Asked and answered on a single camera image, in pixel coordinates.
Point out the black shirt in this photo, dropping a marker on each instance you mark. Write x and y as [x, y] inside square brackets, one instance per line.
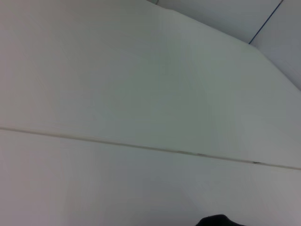
[216, 221]

